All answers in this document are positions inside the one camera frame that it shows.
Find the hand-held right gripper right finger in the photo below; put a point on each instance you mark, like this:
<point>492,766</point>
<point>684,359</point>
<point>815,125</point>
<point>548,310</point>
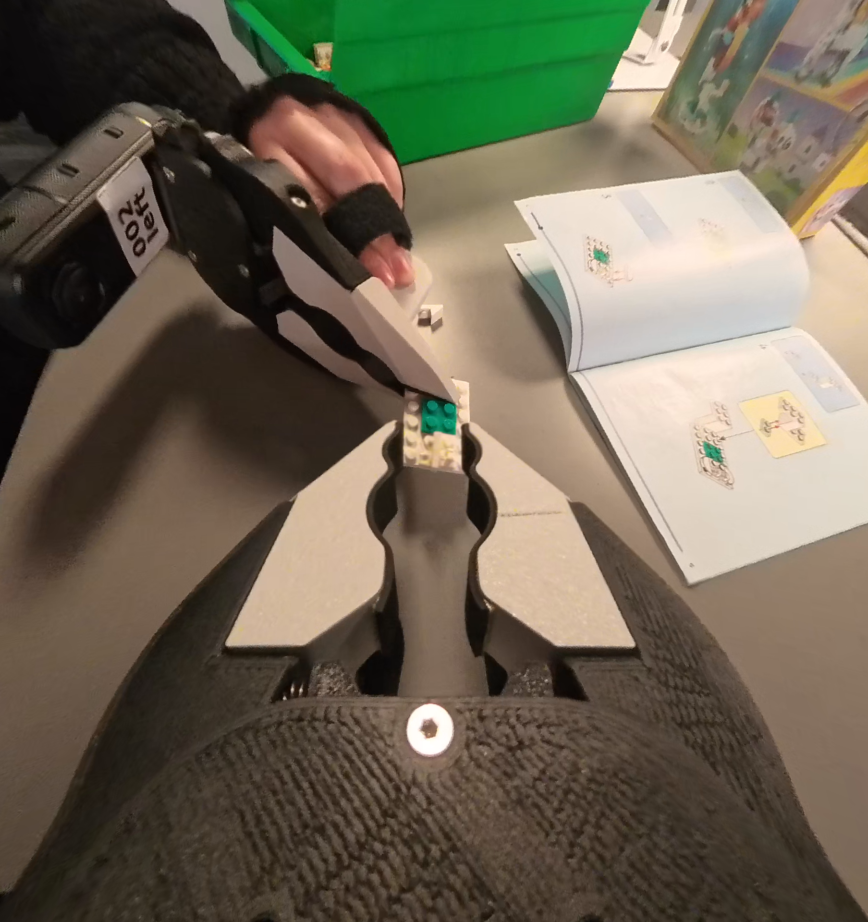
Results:
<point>549,576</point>

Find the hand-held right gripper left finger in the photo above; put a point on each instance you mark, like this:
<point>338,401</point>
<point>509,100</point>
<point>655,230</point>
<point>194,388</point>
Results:
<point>311,576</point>

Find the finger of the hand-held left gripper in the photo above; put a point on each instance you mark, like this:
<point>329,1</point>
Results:
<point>318,346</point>
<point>405,338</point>

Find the small white lego piece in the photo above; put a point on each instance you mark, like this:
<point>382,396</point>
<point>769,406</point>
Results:
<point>431,315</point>

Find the white and green lego assembly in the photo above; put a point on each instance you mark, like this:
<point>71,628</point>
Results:
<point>434,450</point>

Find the person's left forearm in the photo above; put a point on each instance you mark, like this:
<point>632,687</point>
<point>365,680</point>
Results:
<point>81,57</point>

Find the yellow lego set box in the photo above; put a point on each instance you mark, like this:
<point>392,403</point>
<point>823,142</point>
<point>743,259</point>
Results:
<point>787,93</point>

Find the person's left hand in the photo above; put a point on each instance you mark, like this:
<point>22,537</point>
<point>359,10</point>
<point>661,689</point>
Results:
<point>318,144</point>

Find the green plastic bin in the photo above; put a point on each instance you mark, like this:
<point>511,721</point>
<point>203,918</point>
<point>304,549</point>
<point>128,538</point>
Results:
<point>462,79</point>

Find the open pale blue instruction booklet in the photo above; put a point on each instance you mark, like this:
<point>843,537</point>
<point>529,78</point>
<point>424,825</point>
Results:
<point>693,288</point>

